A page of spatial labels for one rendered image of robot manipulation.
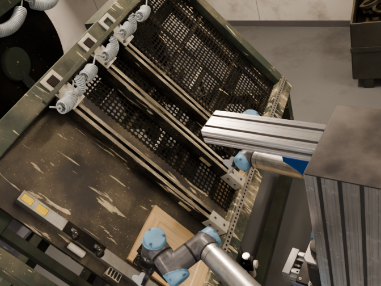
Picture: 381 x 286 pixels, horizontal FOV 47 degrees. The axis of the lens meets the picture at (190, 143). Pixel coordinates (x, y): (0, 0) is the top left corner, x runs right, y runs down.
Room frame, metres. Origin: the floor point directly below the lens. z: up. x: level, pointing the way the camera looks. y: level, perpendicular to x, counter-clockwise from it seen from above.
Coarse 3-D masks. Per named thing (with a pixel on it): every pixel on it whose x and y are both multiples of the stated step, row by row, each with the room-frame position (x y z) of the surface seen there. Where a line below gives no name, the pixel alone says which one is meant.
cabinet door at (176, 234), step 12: (156, 216) 1.49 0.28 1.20; (168, 216) 1.50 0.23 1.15; (144, 228) 1.42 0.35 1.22; (168, 228) 1.45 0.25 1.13; (180, 228) 1.47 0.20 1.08; (168, 240) 1.40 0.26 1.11; (180, 240) 1.41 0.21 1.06; (132, 252) 1.31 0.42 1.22; (204, 264) 1.33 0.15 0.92; (156, 276) 1.24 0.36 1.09; (192, 276) 1.27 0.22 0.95; (204, 276) 1.28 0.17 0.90
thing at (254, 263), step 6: (240, 246) 1.44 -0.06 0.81; (240, 252) 1.43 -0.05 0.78; (240, 258) 1.41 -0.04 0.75; (246, 258) 1.37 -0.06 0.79; (252, 258) 1.39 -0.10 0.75; (240, 264) 1.39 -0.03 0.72; (246, 264) 1.36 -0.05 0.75; (252, 264) 1.36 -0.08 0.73; (246, 270) 1.34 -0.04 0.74; (252, 270) 1.35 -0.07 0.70; (252, 276) 1.36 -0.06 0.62
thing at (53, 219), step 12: (24, 192) 1.41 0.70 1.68; (24, 204) 1.36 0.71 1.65; (36, 204) 1.38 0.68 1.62; (36, 216) 1.35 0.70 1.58; (48, 216) 1.34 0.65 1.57; (60, 216) 1.36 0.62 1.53; (60, 228) 1.31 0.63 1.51; (72, 240) 1.29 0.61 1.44; (108, 252) 1.27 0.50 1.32; (108, 264) 1.23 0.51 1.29; (120, 264) 1.23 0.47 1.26
